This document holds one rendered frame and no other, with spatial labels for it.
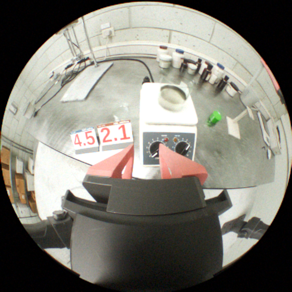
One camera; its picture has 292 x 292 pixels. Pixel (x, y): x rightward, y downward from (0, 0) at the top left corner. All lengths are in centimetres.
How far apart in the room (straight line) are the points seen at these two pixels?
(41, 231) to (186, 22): 87
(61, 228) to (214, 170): 41
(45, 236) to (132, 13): 86
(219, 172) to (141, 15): 82
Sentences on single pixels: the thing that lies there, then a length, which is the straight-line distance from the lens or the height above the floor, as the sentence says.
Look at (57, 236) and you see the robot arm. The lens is 24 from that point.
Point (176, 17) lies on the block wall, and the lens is 67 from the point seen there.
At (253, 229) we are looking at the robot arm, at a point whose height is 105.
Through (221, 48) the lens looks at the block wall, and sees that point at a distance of 72.
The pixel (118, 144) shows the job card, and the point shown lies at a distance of 27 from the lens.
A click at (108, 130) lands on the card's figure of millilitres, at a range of 27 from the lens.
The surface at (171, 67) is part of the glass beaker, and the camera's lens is 20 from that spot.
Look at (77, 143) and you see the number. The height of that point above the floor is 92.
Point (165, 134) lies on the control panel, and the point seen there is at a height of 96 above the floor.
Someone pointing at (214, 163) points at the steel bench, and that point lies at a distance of 33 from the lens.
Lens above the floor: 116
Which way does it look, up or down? 76 degrees down
